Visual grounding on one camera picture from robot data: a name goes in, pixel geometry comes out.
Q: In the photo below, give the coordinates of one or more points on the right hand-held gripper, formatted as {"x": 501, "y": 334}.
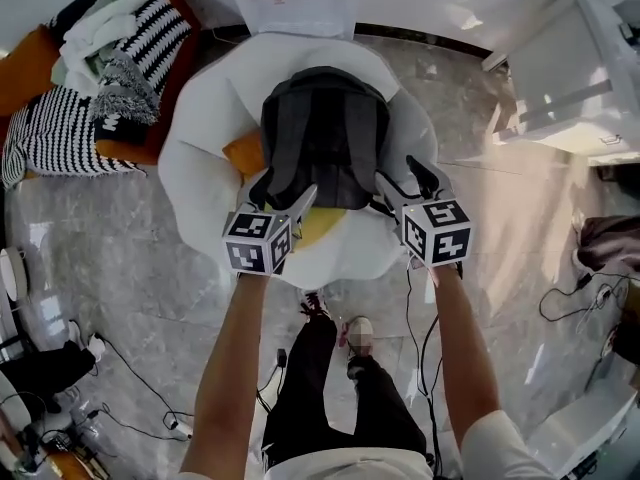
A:
{"x": 440, "y": 233}

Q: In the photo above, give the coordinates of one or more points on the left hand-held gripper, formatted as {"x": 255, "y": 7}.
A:
{"x": 250, "y": 248}

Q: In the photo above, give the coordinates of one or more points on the dark grey backpack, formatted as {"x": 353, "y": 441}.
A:
{"x": 325, "y": 133}

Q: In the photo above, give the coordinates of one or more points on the white egg-shaped beanbag seat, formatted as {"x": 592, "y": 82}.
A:
{"x": 200, "y": 168}

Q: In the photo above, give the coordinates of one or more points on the person's right forearm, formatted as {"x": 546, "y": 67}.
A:
{"x": 465, "y": 348}

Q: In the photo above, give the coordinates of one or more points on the person's left forearm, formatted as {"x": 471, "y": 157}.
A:
{"x": 230, "y": 368}

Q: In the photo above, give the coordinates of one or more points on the yellow round cushion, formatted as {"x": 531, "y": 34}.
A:
{"x": 245, "y": 155}

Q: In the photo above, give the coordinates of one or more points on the person's left shoe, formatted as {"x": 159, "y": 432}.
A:
{"x": 314, "y": 304}

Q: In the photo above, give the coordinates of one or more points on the person's shoe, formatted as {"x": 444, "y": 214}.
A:
{"x": 359, "y": 338}
{"x": 314, "y": 304}

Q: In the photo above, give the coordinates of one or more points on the black power adapter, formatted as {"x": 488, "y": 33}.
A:
{"x": 282, "y": 358}

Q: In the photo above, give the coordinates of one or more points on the person's right shoe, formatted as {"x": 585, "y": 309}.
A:
{"x": 359, "y": 338}

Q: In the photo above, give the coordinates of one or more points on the grey fringed scarf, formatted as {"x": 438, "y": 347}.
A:
{"x": 125, "y": 90}

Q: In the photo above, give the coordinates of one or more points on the white cabinet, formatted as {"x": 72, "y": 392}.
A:
{"x": 565, "y": 68}

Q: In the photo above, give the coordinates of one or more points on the person's black trousers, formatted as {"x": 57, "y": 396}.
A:
{"x": 320, "y": 393}

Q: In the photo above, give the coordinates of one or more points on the brown crumpled cloth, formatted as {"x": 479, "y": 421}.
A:
{"x": 610, "y": 240}

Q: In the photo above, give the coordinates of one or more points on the black and white striped blanket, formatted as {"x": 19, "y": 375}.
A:
{"x": 55, "y": 138}

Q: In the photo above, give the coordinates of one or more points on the white crumpled garment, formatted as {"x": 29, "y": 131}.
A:
{"x": 95, "y": 43}

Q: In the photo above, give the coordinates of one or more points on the white round appliance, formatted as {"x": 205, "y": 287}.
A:
{"x": 14, "y": 274}

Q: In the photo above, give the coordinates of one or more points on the orange sofa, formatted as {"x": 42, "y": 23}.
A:
{"x": 25, "y": 68}

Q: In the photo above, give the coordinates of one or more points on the person's white shirt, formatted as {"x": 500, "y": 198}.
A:
{"x": 500, "y": 453}

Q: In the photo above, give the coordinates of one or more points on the black bag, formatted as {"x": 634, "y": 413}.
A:
{"x": 45, "y": 373}

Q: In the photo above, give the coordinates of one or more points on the white low furniture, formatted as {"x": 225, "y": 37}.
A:
{"x": 580, "y": 428}

